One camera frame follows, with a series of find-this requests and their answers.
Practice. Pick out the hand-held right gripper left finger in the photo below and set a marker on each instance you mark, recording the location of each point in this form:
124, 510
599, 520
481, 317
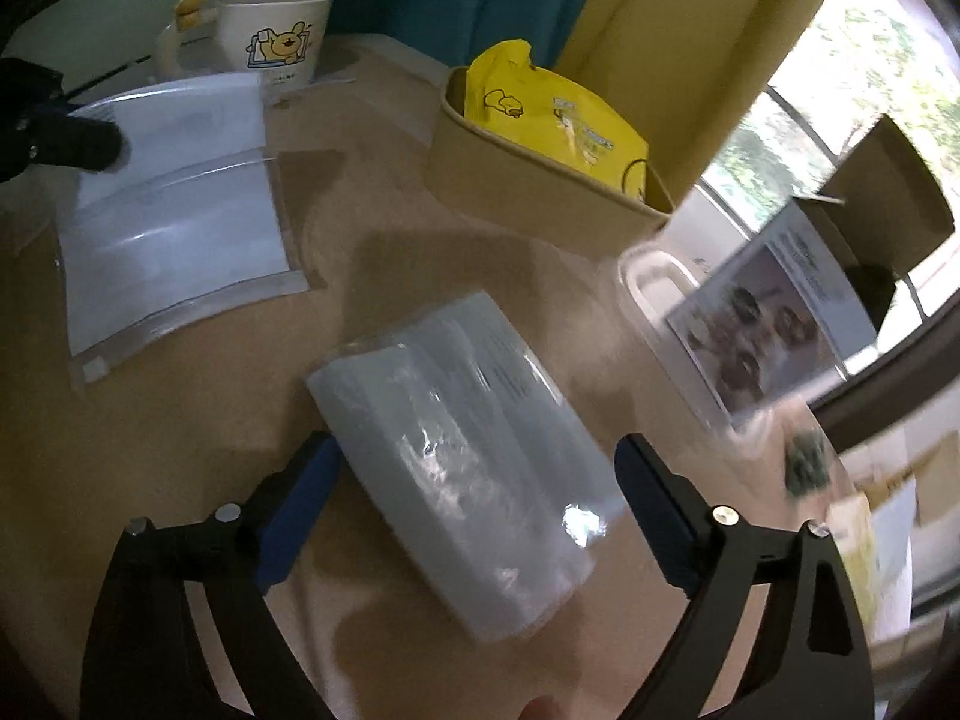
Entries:
300, 510

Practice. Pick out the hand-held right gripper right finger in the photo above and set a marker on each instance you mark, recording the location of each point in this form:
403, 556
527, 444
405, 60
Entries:
660, 525

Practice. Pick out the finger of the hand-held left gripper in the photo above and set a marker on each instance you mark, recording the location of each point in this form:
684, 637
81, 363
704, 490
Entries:
82, 146
30, 86

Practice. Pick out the clear zip bag with paper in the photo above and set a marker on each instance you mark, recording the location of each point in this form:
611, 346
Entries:
172, 240

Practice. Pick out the clear plastic package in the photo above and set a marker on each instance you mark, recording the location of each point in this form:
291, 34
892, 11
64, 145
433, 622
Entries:
465, 465

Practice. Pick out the small green object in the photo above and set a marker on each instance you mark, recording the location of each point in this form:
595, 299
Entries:
806, 461

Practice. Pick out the white cartoon bear mug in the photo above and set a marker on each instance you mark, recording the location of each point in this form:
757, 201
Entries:
277, 30

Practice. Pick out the white printed carton box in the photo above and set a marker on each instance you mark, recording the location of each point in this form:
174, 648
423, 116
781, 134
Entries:
772, 322

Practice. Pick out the kraft paper bin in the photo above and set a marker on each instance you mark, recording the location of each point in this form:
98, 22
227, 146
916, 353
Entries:
525, 187

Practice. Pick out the open brown cardboard box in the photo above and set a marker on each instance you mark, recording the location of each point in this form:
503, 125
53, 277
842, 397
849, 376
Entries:
892, 187

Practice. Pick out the yellow snack bag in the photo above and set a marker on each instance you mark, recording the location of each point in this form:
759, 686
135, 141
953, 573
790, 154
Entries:
540, 105

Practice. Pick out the yellow curtain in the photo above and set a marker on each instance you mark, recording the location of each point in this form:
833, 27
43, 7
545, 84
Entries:
690, 30

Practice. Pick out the dark sliding door frame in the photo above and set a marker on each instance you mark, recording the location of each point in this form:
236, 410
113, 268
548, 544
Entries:
900, 367

